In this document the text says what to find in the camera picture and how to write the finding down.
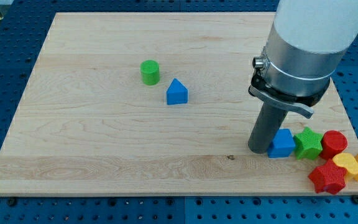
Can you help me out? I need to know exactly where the wooden board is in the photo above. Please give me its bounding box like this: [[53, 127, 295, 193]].
[[0, 12, 358, 197]]

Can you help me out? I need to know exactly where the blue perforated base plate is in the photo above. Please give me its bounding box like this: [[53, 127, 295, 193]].
[[0, 0, 358, 223]]

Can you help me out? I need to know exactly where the green cylinder block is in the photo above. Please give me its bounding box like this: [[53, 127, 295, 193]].
[[140, 60, 160, 85]]

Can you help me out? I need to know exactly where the blue triangular prism block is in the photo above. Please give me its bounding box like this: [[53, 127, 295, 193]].
[[166, 78, 188, 105]]

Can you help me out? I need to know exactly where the yellow rounded block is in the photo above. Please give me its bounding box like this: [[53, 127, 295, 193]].
[[333, 152, 358, 182]]

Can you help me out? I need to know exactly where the blue cube block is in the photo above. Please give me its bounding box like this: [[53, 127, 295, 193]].
[[267, 129, 296, 159]]

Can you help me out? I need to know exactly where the red cylinder block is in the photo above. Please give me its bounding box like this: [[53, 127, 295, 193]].
[[319, 130, 348, 160]]

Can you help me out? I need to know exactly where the green star block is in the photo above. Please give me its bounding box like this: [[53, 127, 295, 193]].
[[293, 127, 323, 160]]

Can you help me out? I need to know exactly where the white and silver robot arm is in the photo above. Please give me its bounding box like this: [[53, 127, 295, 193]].
[[249, 0, 358, 118]]

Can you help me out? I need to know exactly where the red star block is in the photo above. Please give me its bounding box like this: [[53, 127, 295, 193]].
[[308, 159, 347, 195]]

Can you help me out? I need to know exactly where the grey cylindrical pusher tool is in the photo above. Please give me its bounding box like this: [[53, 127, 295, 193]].
[[247, 103, 287, 154]]

